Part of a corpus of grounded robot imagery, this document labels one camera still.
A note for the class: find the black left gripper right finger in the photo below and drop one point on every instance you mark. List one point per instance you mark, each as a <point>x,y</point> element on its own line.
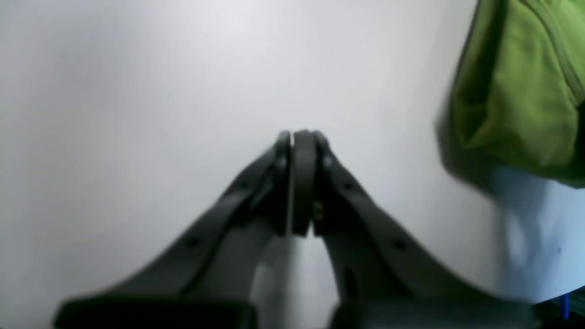
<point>385,279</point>

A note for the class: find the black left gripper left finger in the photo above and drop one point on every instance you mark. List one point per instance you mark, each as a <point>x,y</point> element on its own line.
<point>204,279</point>

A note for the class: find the green T-shirt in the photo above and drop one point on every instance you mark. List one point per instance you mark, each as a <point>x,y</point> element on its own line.
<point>519,92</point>

